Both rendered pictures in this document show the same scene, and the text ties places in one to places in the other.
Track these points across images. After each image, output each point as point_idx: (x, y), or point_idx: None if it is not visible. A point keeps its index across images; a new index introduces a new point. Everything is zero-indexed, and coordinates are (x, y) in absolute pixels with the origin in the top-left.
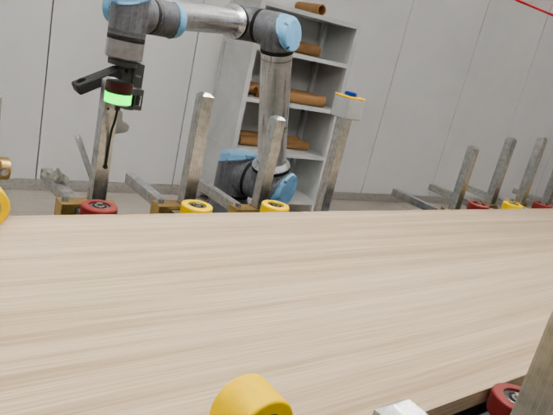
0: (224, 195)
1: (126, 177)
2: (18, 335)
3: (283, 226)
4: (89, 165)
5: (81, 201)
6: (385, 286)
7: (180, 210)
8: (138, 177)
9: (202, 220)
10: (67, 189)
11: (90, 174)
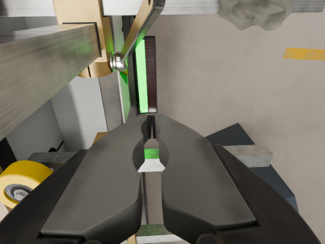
0: (177, 237)
1: (265, 150)
2: None
3: None
4: (129, 43)
5: (71, 4)
6: None
7: (24, 166)
8: (247, 165)
9: None
10: (173, 2)
11: (66, 27)
